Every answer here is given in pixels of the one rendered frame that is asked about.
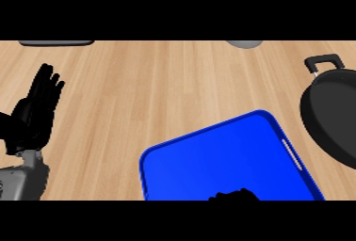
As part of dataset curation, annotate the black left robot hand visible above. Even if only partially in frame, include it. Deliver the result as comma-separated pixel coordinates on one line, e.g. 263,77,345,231
0,63,67,156

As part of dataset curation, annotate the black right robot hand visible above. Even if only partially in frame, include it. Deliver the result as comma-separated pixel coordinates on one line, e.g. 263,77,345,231
207,187,262,201

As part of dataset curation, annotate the blue tray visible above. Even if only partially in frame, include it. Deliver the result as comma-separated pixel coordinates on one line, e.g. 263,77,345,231
139,109,327,201

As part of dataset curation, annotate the black pot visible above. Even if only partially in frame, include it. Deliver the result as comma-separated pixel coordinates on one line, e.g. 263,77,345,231
299,53,356,170

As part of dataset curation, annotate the dark grey flat object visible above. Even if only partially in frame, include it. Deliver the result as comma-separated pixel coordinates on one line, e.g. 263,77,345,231
18,40,96,48

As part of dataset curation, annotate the grey rounded object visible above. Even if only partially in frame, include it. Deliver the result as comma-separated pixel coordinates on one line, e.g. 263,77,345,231
226,40,265,50

